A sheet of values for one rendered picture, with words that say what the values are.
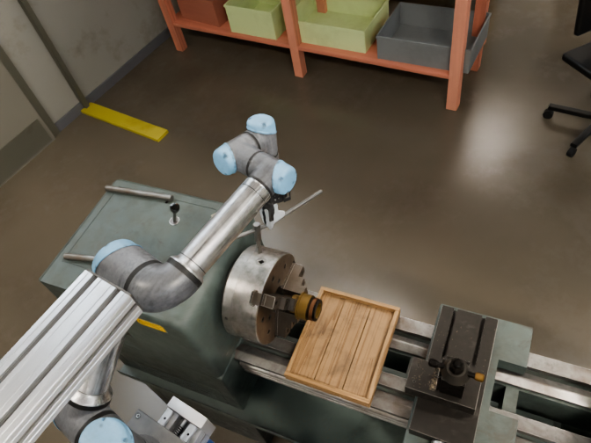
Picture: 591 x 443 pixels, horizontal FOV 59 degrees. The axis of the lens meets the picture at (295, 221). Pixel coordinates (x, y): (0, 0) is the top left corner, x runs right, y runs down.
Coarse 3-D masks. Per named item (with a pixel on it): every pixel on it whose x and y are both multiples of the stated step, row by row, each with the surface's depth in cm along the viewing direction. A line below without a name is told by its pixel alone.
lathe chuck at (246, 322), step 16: (256, 256) 167; (272, 256) 167; (288, 256) 174; (256, 272) 162; (272, 272) 163; (240, 288) 161; (256, 288) 160; (272, 288) 166; (240, 304) 161; (240, 320) 162; (256, 320) 160; (272, 320) 172; (240, 336) 169; (256, 336) 163; (272, 336) 175
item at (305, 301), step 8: (296, 296) 169; (304, 296) 168; (312, 296) 169; (296, 304) 166; (304, 304) 166; (312, 304) 166; (320, 304) 170; (296, 312) 167; (304, 312) 165; (312, 312) 165; (320, 312) 171; (312, 320) 167
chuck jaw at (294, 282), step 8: (296, 264) 178; (288, 272) 176; (296, 272) 176; (288, 280) 174; (296, 280) 174; (304, 280) 176; (280, 288) 175; (288, 288) 173; (296, 288) 172; (304, 288) 172
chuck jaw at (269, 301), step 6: (252, 294) 160; (258, 294) 160; (264, 294) 160; (270, 294) 162; (276, 294) 166; (252, 300) 160; (258, 300) 159; (264, 300) 160; (270, 300) 160; (276, 300) 161; (282, 300) 163; (288, 300) 165; (294, 300) 165; (264, 306) 160; (270, 306) 159; (276, 306) 162; (282, 306) 163; (288, 306) 165; (294, 306) 165
